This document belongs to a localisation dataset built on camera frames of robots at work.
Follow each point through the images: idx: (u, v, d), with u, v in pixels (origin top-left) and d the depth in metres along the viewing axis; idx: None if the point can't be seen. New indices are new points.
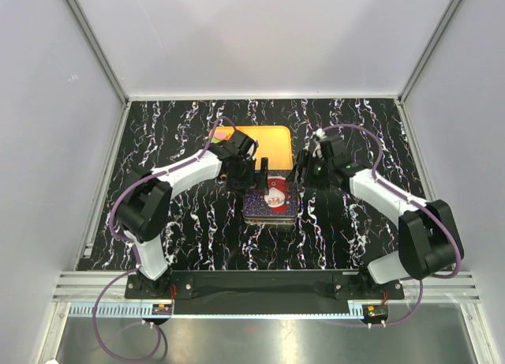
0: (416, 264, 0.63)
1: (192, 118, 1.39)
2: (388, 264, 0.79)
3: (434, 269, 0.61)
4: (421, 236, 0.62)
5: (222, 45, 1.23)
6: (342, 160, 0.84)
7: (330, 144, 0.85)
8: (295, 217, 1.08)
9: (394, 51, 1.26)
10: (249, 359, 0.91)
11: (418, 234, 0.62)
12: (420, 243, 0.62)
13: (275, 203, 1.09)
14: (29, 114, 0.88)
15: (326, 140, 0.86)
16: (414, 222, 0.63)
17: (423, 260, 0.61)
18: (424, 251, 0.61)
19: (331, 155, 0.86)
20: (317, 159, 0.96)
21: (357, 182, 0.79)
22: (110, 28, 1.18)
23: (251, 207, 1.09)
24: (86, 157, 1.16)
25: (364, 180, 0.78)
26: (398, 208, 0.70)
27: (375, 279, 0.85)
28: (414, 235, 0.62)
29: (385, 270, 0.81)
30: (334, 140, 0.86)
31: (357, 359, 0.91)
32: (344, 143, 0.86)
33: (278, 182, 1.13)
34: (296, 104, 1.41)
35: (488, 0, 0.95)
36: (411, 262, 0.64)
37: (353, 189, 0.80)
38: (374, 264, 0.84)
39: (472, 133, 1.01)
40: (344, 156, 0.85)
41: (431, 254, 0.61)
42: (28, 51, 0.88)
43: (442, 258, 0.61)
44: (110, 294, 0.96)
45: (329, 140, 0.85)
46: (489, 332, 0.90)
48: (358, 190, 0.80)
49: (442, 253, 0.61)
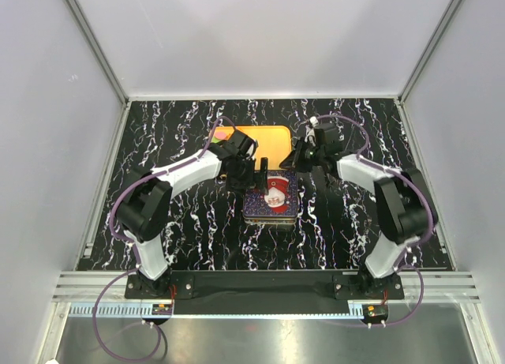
0: (392, 227, 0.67)
1: (192, 118, 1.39)
2: (380, 251, 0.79)
3: (409, 229, 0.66)
4: (394, 198, 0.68)
5: (222, 45, 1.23)
6: (333, 148, 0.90)
7: (323, 129, 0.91)
8: (294, 217, 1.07)
9: (394, 50, 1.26)
10: (249, 358, 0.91)
11: (390, 194, 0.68)
12: (392, 204, 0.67)
13: (275, 203, 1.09)
14: (29, 115, 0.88)
15: (319, 127, 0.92)
16: (387, 185, 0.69)
17: (397, 219, 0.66)
18: (398, 212, 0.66)
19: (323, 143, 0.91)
20: (310, 144, 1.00)
21: (342, 163, 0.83)
22: (110, 28, 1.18)
23: (250, 205, 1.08)
24: (86, 156, 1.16)
25: (349, 161, 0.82)
26: (374, 175, 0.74)
27: (375, 273, 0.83)
28: (387, 196, 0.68)
29: (379, 258, 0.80)
30: (327, 128, 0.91)
31: (357, 359, 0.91)
32: (335, 131, 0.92)
33: (278, 182, 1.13)
34: (296, 104, 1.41)
35: (488, 0, 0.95)
36: (389, 226, 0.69)
37: (342, 170, 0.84)
38: (371, 257, 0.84)
39: (472, 133, 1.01)
40: (335, 144, 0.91)
41: (405, 215, 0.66)
42: (28, 51, 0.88)
43: (416, 219, 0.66)
44: (110, 295, 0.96)
45: (323, 128, 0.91)
46: (489, 332, 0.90)
48: (346, 173, 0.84)
49: (417, 214, 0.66)
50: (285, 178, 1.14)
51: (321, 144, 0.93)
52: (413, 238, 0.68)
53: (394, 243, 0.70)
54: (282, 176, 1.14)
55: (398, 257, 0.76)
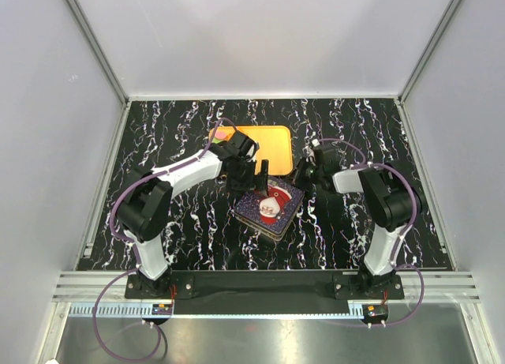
0: (380, 210, 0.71)
1: (192, 118, 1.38)
2: (376, 245, 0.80)
3: (396, 210, 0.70)
4: (379, 183, 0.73)
5: (223, 45, 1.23)
6: (331, 167, 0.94)
7: (321, 151, 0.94)
8: (278, 234, 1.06)
9: (394, 50, 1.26)
10: (249, 359, 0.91)
11: (375, 180, 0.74)
12: (377, 188, 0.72)
13: (267, 212, 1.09)
14: (29, 114, 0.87)
15: (319, 148, 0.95)
16: (370, 173, 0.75)
17: (383, 201, 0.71)
18: (383, 194, 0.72)
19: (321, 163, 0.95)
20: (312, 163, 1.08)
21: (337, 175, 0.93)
22: (110, 28, 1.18)
23: (245, 204, 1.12)
24: (86, 156, 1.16)
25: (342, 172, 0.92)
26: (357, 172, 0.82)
27: (374, 270, 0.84)
28: (371, 181, 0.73)
29: (375, 253, 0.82)
30: (325, 148, 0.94)
31: (357, 359, 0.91)
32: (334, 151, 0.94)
33: (280, 195, 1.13)
34: (296, 104, 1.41)
35: None
36: (377, 212, 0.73)
37: (338, 185, 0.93)
38: (369, 255, 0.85)
39: (472, 133, 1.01)
40: (333, 165, 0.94)
41: (390, 197, 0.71)
42: (27, 50, 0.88)
43: (401, 200, 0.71)
44: (110, 294, 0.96)
45: (320, 149, 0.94)
46: (489, 332, 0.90)
48: (341, 185, 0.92)
49: (401, 197, 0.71)
50: (289, 194, 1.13)
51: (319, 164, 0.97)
52: (402, 221, 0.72)
53: (387, 230, 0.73)
54: (287, 190, 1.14)
55: (394, 249, 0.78)
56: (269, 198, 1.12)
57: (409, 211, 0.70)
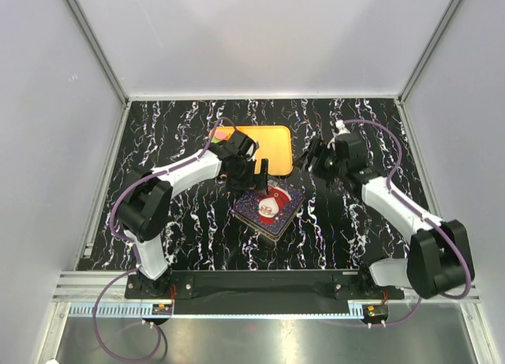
0: (424, 285, 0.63)
1: (192, 118, 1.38)
2: (393, 271, 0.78)
3: (443, 290, 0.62)
4: (433, 258, 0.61)
5: (223, 45, 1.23)
6: (357, 164, 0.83)
7: (346, 144, 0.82)
8: (275, 234, 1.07)
9: (394, 50, 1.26)
10: (249, 359, 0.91)
11: (430, 253, 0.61)
12: (431, 264, 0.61)
13: (265, 212, 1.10)
14: (29, 114, 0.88)
15: (342, 140, 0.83)
16: (426, 242, 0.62)
17: (432, 280, 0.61)
18: (435, 272, 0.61)
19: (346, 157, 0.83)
20: (331, 153, 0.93)
21: (370, 190, 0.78)
22: (110, 28, 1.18)
23: (244, 204, 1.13)
24: (85, 157, 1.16)
25: (378, 189, 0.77)
26: (411, 224, 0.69)
27: (376, 281, 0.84)
28: (426, 256, 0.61)
29: (387, 275, 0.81)
30: (351, 140, 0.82)
31: (357, 359, 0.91)
32: (361, 143, 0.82)
33: (280, 196, 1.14)
34: (296, 105, 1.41)
35: (488, 0, 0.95)
36: (419, 280, 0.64)
37: (366, 196, 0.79)
38: (378, 264, 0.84)
39: (471, 133, 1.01)
40: (360, 158, 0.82)
41: (439, 275, 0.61)
42: (28, 51, 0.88)
43: (451, 279, 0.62)
44: (110, 294, 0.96)
45: (346, 141, 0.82)
46: (489, 332, 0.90)
48: (370, 197, 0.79)
49: (452, 273, 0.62)
50: (289, 196, 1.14)
51: (343, 158, 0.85)
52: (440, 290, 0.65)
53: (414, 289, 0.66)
54: (287, 192, 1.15)
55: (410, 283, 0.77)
56: (269, 197, 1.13)
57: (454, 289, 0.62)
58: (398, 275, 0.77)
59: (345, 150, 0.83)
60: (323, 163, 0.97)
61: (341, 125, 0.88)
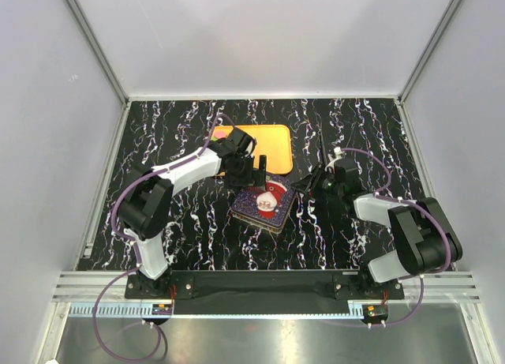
0: (411, 260, 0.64)
1: (192, 118, 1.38)
2: (389, 265, 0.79)
3: (430, 263, 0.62)
4: (412, 227, 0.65)
5: (223, 46, 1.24)
6: (353, 187, 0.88)
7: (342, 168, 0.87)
8: (278, 227, 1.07)
9: (394, 50, 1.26)
10: (249, 359, 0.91)
11: (409, 224, 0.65)
12: (410, 234, 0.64)
13: (264, 208, 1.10)
14: (30, 114, 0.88)
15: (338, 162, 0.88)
16: (404, 216, 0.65)
17: (417, 251, 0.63)
18: (417, 243, 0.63)
19: (344, 181, 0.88)
20: (329, 175, 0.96)
21: (360, 201, 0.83)
22: (110, 28, 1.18)
23: (241, 202, 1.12)
24: (86, 156, 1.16)
25: (366, 198, 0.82)
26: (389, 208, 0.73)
27: (375, 277, 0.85)
28: (404, 225, 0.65)
29: (384, 271, 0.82)
30: (348, 166, 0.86)
31: (357, 359, 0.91)
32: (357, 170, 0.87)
33: (275, 189, 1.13)
34: (296, 104, 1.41)
35: (487, 0, 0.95)
36: (406, 258, 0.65)
37: (359, 211, 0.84)
38: (375, 261, 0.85)
39: (472, 134, 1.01)
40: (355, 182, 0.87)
41: (423, 247, 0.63)
42: (28, 51, 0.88)
43: (435, 249, 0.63)
44: (110, 295, 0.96)
45: (343, 166, 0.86)
46: (489, 332, 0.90)
48: (362, 210, 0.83)
49: (436, 246, 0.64)
50: (283, 186, 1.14)
51: (339, 180, 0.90)
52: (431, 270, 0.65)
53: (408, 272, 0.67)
54: (282, 183, 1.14)
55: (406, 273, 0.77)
56: (266, 192, 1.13)
57: (442, 261, 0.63)
58: (392, 266, 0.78)
59: (342, 174, 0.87)
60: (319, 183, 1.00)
61: (339, 151, 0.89)
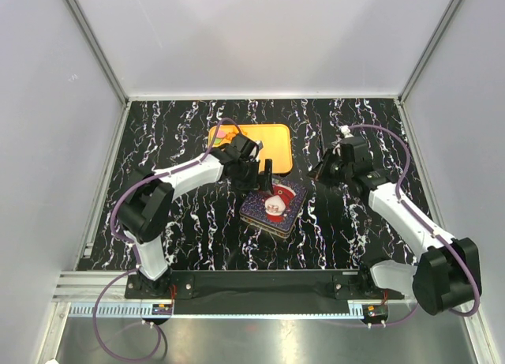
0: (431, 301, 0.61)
1: (192, 118, 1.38)
2: (390, 271, 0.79)
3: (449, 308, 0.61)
4: (443, 276, 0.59)
5: (223, 45, 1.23)
6: (363, 167, 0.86)
7: (352, 147, 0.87)
8: (286, 231, 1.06)
9: (394, 50, 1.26)
10: (249, 359, 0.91)
11: (441, 275, 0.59)
12: (440, 283, 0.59)
13: (272, 212, 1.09)
14: (30, 114, 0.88)
15: (349, 144, 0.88)
16: (438, 264, 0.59)
17: (439, 299, 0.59)
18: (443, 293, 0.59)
19: (353, 159, 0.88)
20: (337, 159, 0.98)
21: (377, 196, 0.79)
22: (110, 28, 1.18)
23: (249, 205, 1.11)
24: (86, 156, 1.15)
25: (385, 197, 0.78)
26: (422, 242, 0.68)
27: (377, 283, 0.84)
28: (435, 274, 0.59)
29: (387, 276, 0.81)
30: (356, 144, 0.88)
31: (357, 359, 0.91)
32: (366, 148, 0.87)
33: (283, 192, 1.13)
34: (296, 105, 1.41)
35: (487, 0, 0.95)
36: (425, 294, 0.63)
37: (372, 201, 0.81)
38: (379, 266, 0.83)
39: (472, 134, 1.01)
40: (364, 163, 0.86)
41: (449, 296, 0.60)
42: (28, 50, 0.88)
43: (458, 296, 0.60)
44: (110, 295, 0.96)
45: (351, 144, 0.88)
46: (489, 332, 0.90)
48: (377, 204, 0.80)
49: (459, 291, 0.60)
50: (292, 191, 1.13)
51: (349, 162, 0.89)
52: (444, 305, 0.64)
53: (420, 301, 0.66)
54: (290, 187, 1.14)
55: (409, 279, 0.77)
56: (274, 197, 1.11)
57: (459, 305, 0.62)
58: (396, 272, 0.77)
59: (350, 152, 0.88)
60: (328, 168, 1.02)
61: (346, 130, 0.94)
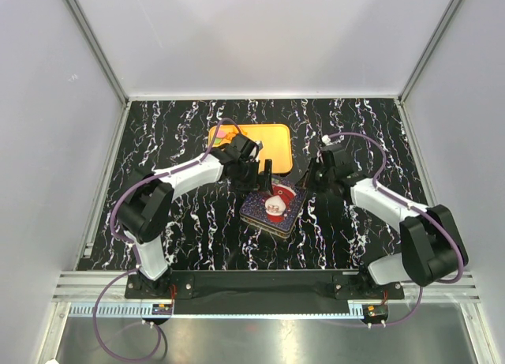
0: (419, 272, 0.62)
1: (192, 118, 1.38)
2: (389, 267, 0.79)
3: (438, 275, 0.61)
4: (424, 243, 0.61)
5: (222, 45, 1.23)
6: (344, 170, 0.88)
7: (331, 153, 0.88)
8: (286, 231, 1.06)
9: (394, 50, 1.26)
10: (249, 359, 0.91)
11: (421, 239, 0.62)
12: (422, 249, 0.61)
13: (273, 212, 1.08)
14: (30, 114, 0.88)
15: (327, 150, 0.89)
16: (417, 229, 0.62)
17: (425, 266, 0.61)
18: (428, 258, 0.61)
19: (332, 165, 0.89)
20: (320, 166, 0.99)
21: (357, 190, 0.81)
22: (110, 28, 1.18)
23: (249, 205, 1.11)
24: (85, 156, 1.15)
25: (364, 189, 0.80)
26: (398, 214, 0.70)
27: (376, 280, 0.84)
28: (416, 241, 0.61)
29: (384, 271, 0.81)
30: (334, 149, 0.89)
31: (357, 359, 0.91)
32: (344, 151, 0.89)
33: (283, 192, 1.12)
34: (296, 104, 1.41)
35: (487, 0, 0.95)
36: (413, 268, 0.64)
37: (355, 197, 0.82)
38: (375, 264, 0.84)
39: (472, 134, 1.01)
40: (345, 166, 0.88)
41: (434, 261, 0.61)
42: (28, 51, 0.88)
43: (443, 261, 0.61)
44: (110, 294, 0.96)
45: (331, 149, 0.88)
46: (489, 332, 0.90)
48: (360, 198, 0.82)
49: (444, 257, 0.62)
50: (293, 191, 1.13)
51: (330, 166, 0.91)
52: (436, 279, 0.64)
53: (412, 279, 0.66)
54: (290, 187, 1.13)
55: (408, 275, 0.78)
56: (274, 197, 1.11)
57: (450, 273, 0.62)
58: (394, 269, 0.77)
59: (330, 159, 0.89)
60: (313, 176, 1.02)
61: (327, 140, 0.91)
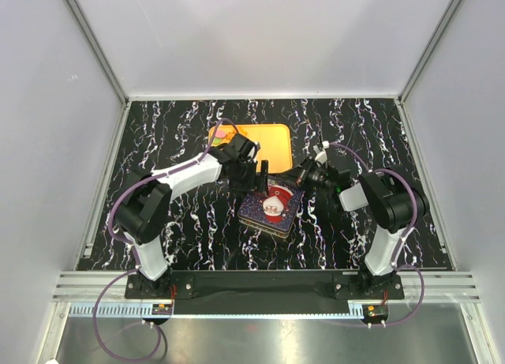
0: (382, 211, 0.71)
1: (192, 118, 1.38)
2: (377, 242, 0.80)
3: (399, 212, 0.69)
4: (379, 184, 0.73)
5: (223, 45, 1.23)
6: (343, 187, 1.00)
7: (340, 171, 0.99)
8: (286, 231, 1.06)
9: (394, 50, 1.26)
10: (249, 359, 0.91)
11: (375, 182, 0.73)
12: (377, 188, 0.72)
13: (271, 212, 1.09)
14: (29, 114, 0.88)
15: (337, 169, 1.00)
16: (369, 174, 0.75)
17: (384, 201, 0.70)
18: (384, 196, 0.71)
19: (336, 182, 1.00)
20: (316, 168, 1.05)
21: (343, 193, 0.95)
22: (110, 28, 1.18)
23: (248, 206, 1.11)
24: (85, 155, 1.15)
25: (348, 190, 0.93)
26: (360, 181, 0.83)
27: (372, 271, 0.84)
28: (371, 182, 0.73)
29: (376, 254, 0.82)
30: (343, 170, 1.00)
31: (357, 359, 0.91)
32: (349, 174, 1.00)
33: (282, 193, 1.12)
34: (296, 105, 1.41)
35: (487, 0, 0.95)
36: (379, 214, 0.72)
37: (345, 201, 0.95)
38: (370, 255, 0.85)
39: (471, 134, 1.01)
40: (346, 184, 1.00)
41: (391, 199, 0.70)
42: (28, 50, 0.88)
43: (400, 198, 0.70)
44: (110, 295, 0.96)
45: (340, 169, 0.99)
46: (489, 332, 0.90)
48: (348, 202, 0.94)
49: (402, 197, 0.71)
50: (290, 191, 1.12)
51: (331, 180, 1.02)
52: (405, 222, 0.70)
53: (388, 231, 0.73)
54: (288, 188, 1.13)
55: (395, 249, 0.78)
56: (271, 197, 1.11)
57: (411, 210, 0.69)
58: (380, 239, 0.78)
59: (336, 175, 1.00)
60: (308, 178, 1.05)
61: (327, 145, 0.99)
